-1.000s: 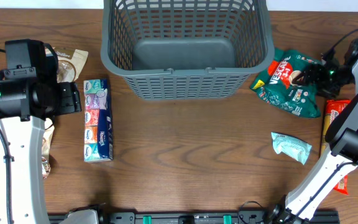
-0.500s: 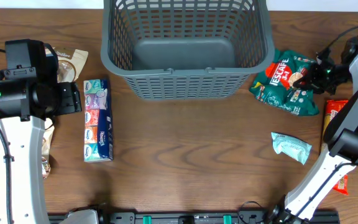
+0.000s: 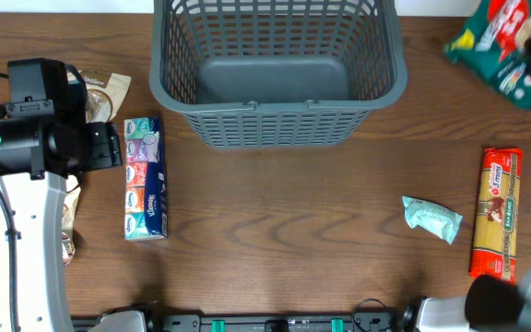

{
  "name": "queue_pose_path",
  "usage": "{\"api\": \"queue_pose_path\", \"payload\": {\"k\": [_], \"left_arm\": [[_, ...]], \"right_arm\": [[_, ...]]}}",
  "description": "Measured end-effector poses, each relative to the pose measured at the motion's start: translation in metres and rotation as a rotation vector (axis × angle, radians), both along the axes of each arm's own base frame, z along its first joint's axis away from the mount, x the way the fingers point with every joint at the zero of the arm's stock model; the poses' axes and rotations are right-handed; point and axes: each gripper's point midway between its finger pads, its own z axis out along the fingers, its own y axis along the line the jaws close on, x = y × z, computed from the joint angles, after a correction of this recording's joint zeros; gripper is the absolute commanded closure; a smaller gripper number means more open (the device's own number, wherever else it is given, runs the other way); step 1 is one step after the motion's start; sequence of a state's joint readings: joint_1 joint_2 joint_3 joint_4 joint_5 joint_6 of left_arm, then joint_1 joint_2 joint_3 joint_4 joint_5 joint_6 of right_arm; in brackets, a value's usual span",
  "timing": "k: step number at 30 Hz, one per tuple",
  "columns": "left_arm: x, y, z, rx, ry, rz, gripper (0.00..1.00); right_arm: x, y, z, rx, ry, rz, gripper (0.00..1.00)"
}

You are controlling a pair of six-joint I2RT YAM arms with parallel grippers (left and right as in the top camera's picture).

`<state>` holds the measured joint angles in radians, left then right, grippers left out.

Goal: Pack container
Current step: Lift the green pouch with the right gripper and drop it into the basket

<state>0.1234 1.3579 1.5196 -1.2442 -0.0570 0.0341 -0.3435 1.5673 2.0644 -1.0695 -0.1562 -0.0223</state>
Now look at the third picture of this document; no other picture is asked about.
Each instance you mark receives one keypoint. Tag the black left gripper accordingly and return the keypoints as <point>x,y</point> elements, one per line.
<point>106,145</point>

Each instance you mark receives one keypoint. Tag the green Nescafe coffee bag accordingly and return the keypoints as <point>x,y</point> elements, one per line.
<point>492,45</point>

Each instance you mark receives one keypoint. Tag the beige snack bag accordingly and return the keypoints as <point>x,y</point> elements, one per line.
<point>69,216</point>

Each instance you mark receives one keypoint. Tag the beige cookie bag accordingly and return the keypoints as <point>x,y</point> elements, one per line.
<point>106,93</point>

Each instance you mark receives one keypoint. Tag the Kleenex tissue multipack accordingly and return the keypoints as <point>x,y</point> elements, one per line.
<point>146,180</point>

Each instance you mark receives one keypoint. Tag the mint green small packet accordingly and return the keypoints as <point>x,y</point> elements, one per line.
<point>438,220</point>

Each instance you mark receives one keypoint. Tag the red San Remo spaghetti pack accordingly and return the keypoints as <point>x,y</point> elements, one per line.
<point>495,232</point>

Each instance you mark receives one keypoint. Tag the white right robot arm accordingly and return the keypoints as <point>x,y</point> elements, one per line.
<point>493,301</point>

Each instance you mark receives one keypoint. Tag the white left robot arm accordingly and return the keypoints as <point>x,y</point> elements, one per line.
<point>32,270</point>

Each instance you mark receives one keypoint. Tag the grey plastic basket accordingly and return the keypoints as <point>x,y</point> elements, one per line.
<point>264,73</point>

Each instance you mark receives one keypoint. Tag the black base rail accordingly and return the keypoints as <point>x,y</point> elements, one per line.
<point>374,320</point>

